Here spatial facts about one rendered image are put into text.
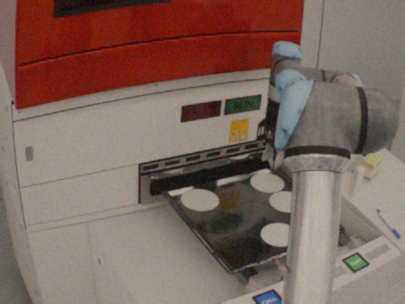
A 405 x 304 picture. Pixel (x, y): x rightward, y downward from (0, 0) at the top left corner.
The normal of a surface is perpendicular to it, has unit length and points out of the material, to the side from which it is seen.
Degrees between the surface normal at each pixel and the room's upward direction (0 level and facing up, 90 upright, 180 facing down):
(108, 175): 90
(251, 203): 0
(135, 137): 90
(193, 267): 0
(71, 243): 90
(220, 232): 0
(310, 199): 56
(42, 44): 90
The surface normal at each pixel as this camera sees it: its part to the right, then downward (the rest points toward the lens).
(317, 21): 0.47, 0.47
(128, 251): 0.08, -0.86
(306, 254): -0.38, -0.19
